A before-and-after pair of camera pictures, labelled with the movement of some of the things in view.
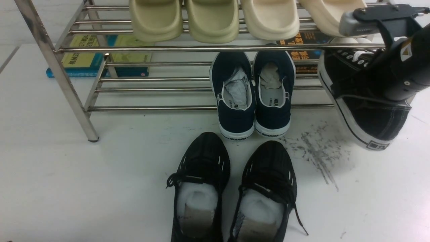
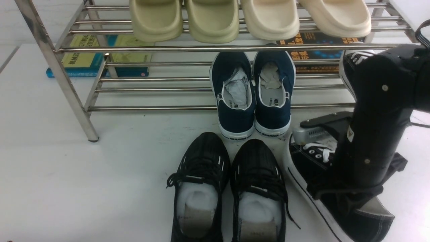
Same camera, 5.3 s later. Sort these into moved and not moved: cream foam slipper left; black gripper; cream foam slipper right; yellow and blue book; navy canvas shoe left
Moved: black gripper
Not moved: cream foam slipper left; navy canvas shoe left; cream foam slipper right; yellow and blue book
